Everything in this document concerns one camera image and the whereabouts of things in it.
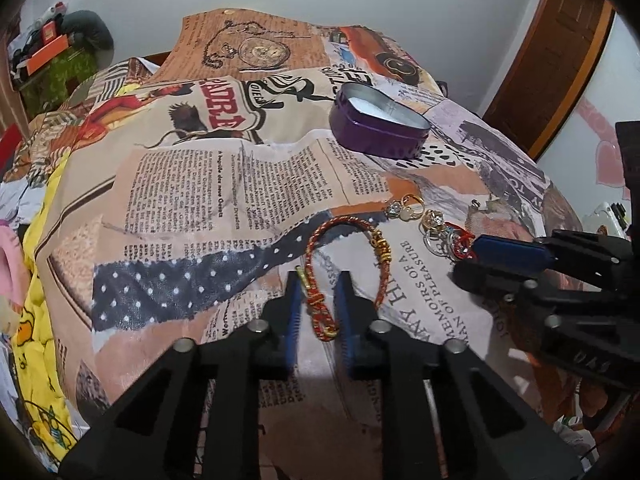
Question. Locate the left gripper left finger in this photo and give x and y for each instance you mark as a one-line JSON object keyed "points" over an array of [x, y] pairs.
{"points": [[283, 316]]}

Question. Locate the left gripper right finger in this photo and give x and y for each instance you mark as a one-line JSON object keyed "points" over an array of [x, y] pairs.
{"points": [[360, 354]]}

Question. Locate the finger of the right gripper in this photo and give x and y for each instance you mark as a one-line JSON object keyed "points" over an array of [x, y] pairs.
{"points": [[513, 254], [509, 284]]}

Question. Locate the gold crystal charm earrings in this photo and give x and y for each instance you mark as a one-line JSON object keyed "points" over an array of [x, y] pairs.
{"points": [[412, 208]]}

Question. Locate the purple heart-shaped tin box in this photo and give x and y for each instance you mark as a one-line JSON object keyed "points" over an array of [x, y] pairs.
{"points": [[364, 120]]}

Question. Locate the newspaper print bed cover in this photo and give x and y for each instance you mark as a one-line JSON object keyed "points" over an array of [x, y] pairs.
{"points": [[192, 190]]}

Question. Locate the brown wooden door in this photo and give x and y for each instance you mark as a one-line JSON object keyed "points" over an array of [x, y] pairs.
{"points": [[561, 48]]}

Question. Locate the yellow cartoon cloth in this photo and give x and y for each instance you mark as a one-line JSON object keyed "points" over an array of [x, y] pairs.
{"points": [[52, 424]]}

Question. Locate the orange box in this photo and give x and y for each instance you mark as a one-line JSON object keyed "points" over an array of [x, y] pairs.
{"points": [[46, 54]]}

